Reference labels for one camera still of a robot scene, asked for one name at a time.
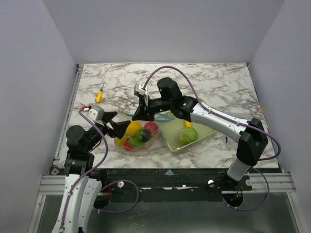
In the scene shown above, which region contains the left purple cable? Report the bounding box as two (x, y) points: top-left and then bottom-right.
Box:
(58, 106), (139, 233)

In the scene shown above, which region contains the purple cable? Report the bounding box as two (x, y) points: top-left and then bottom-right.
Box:
(58, 106), (139, 233)
(143, 66), (282, 211)

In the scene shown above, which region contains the dark purple toy mangosteen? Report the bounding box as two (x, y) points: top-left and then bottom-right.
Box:
(137, 129), (152, 142)

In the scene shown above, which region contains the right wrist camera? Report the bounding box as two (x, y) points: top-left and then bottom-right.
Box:
(134, 83), (149, 106)

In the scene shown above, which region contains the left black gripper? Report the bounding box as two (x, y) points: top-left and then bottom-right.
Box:
(85, 112), (131, 151)

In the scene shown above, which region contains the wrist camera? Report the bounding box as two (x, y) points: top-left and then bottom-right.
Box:
(134, 83), (149, 106)
(83, 105), (104, 122)

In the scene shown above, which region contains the yellow green toy pepper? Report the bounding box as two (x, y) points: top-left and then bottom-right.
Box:
(114, 136), (127, 147)

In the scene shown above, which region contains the green perforated plastic basket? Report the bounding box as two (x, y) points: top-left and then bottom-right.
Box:
(160, 111), (217, 154)

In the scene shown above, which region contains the orange yellow toy fruit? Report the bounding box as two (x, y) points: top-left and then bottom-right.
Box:
(125, 121), (142, 137)

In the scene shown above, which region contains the yellow handled screwdriver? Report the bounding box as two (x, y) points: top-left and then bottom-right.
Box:
(96, 85), (105, 103)

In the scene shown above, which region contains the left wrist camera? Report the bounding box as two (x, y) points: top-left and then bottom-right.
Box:
(83, 105), (104, 122)

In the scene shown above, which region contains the yellow toy banana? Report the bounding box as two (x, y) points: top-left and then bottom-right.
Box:
(184, 120), (192, 128)

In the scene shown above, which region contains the dark red toy fruit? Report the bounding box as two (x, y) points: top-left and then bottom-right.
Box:
(143, 122), (159, 134)

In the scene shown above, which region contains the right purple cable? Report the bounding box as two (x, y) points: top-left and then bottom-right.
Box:
(143, 66), (282, 211)

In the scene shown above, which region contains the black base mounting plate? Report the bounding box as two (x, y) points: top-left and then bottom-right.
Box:
(48, 166), (253, 203)

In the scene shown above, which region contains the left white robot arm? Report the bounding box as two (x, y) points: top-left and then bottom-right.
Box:
(52, 106), (131, 233)

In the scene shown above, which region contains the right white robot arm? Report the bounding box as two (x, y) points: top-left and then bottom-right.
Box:
(132, 77), (268, 190)

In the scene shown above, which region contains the clear zip top bag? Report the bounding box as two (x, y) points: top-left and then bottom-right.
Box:
(114, 110), (174, 152)

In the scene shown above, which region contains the green toy pepper slice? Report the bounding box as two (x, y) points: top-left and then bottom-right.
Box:
(129, 134), (145, 148)

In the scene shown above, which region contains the green toy cabbage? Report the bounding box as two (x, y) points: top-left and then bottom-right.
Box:
(177, 127), (198, 145)

